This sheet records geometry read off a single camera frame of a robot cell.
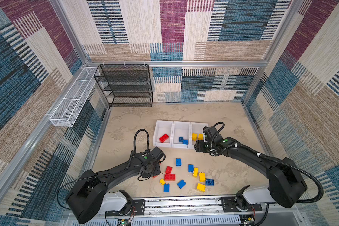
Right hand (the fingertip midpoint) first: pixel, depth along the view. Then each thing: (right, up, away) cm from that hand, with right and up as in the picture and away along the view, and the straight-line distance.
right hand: (199, 149), depth 86 cm
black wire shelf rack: (-52, +44, +23) cm, 71 cm away
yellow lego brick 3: (+1, -15, -5) cm, 16 cm away
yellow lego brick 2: (-3, -13, -4) cm, 14 cm away
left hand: (-25, -12, -3) cm, 28 cm away
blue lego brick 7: (-19, -20, -7) cm, 29 cm away
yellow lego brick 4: (0, -19, -9) cm, 21 cm away
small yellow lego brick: (-22, -17, -5) cm, 29 cm away
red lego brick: (-22, +5, +12) cm, 25 cm away
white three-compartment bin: (-12, +7, +15) cm, 21 cm away
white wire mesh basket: (-68, +21, -17) cm, 73 cm away
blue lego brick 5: (+5, -18, -5) cm, 19 cm away
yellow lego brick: (-1, +6, +9) cm, 11 cm away
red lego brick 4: (-18, -15, -5) cm, 24 cm away
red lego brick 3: (-27, -15, -5) cm, 31 cm away
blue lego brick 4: (-5, -12, 0) cm, 13 cm away
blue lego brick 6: (-11, -19, -6) cm, 22 cm away
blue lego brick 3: (-10, +5, +10) cm, 15 cm away
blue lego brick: (-7, +3, +8) cm, 11 cm away
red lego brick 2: (-18, -12, -2) cm, 22 cm away
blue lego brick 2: (-12, -8, +1) cm, 15 cm away
